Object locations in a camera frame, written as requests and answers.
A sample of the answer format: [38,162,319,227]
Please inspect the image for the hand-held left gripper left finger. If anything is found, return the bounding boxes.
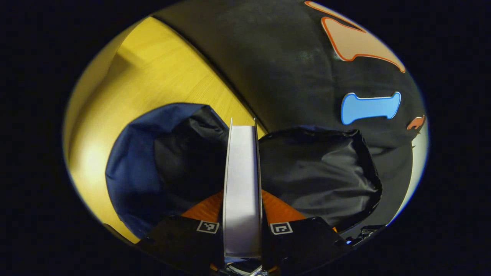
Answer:
[138,190,225,273]

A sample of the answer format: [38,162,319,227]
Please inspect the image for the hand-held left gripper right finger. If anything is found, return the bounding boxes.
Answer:
[261,190,351,273]

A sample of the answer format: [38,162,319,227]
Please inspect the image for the blue schoolbag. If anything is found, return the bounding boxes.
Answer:
[105,103,383,240]

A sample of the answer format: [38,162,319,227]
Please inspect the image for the black backdrop cloth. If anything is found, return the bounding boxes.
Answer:
[153,0,428,227]

